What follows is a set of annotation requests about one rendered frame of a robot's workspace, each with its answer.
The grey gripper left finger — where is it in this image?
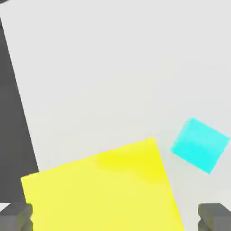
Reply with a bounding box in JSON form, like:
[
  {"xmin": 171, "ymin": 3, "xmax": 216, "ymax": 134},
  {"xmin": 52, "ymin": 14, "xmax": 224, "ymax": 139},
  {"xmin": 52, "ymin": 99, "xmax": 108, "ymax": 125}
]
[{"xmin": 0, "ymin": 203, "xmax": 34, "ymax": 231}]

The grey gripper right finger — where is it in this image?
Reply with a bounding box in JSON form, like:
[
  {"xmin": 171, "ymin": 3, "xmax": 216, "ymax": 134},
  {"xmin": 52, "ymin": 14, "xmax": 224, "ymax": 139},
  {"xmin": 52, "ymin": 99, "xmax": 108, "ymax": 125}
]
[{"xmin": 198, "ymin": 203, "xmax": 231, "ymax": 231}]

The small cyan cube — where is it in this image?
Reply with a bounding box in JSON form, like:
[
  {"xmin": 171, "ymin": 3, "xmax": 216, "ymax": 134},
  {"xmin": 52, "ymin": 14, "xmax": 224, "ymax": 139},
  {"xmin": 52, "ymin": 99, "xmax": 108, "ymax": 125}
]
[{"xmin": 169, "ymin": 117, "xmax": 231, "ymax": 175}]

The large yellow box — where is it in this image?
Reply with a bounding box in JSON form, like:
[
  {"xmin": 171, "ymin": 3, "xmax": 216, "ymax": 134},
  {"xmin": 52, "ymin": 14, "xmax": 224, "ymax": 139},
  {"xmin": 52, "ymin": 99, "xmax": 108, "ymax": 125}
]
[{"xmin": 20, "ymin": 137, "xmax": 185, "ymax": 231}]

